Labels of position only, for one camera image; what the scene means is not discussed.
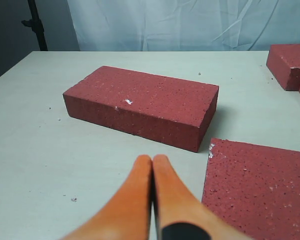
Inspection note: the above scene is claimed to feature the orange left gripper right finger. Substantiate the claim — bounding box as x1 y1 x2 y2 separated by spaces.
152 154 245 240

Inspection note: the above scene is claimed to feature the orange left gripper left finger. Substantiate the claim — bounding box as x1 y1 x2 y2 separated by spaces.
63 154 152 240

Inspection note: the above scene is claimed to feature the black tripod stand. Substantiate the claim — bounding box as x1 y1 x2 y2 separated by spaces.
21 0 48 51

